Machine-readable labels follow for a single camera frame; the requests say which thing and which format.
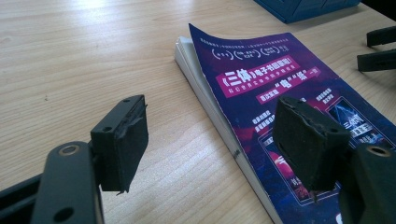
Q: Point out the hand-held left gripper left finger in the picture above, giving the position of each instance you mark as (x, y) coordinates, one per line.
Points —
(120, 146)

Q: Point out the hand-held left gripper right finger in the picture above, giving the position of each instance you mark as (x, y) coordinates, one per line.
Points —
(306, 143)

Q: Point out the purple paperback book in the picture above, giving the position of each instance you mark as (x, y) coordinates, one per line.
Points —
(249, 93)

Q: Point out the blue plastic file rack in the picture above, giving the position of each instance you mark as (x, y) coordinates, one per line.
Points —
(299, 9)

